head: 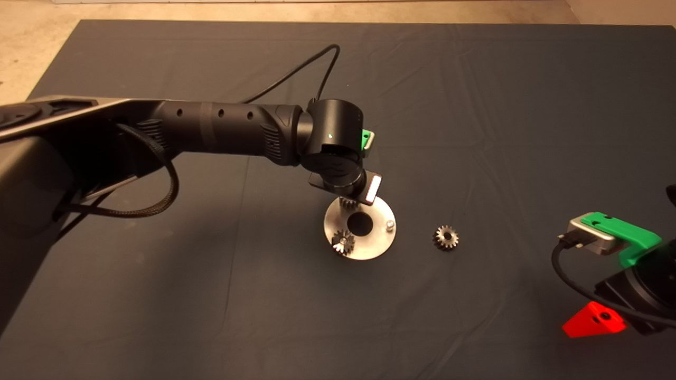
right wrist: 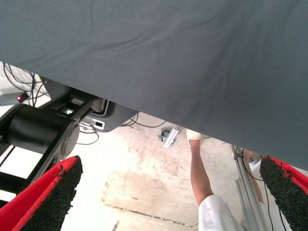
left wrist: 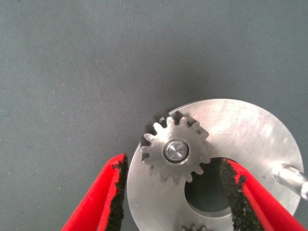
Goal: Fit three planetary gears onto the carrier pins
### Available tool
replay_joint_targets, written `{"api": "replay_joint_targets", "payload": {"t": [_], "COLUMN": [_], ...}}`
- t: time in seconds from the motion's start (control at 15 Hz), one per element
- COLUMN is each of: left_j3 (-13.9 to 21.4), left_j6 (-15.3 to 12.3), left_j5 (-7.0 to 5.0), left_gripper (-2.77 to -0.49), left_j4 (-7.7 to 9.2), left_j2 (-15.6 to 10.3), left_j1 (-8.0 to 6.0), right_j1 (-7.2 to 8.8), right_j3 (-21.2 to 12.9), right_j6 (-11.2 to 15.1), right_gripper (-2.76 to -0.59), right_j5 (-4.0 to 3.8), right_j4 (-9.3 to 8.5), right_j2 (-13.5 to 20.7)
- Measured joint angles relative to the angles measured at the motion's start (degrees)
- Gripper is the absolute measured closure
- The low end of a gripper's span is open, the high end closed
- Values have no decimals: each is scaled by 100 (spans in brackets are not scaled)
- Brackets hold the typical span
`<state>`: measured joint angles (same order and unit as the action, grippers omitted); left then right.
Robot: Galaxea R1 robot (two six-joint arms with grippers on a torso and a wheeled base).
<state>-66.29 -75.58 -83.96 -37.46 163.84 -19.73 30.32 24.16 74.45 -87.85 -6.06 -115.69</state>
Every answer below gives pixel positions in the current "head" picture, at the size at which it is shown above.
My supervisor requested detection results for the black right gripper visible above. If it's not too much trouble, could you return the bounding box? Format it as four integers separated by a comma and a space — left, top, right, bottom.
561, 239, 676, 338

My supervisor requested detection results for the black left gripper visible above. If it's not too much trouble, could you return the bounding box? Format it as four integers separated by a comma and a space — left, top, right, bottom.
308, 169, 382, 206

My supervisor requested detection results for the round metal carrier plate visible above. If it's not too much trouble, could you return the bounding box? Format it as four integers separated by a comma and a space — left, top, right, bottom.
323, 195, 397, 261

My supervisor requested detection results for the dark grey table cloth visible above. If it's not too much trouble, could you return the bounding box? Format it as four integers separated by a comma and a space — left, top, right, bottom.
0, 20, 676, 380

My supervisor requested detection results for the black right camera cable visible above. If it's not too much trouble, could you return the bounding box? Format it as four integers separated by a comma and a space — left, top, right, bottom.
551, 237, 676, 330

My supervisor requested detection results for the black camera cable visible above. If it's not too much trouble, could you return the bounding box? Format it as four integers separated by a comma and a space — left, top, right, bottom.
240, 44, 341, 103
551, 237, 676, 330

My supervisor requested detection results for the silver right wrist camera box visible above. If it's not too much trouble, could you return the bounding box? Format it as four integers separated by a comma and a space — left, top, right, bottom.
557, 219, 617, 257

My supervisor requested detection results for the green right camera mount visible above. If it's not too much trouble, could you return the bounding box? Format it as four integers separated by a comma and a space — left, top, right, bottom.
580, 212, 662, 268

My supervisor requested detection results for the black left camera cable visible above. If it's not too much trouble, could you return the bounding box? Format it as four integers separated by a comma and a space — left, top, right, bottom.
240, 44, 341, 103

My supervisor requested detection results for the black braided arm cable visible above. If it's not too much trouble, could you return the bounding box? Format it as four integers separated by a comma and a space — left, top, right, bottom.
52, 122, 180, 218

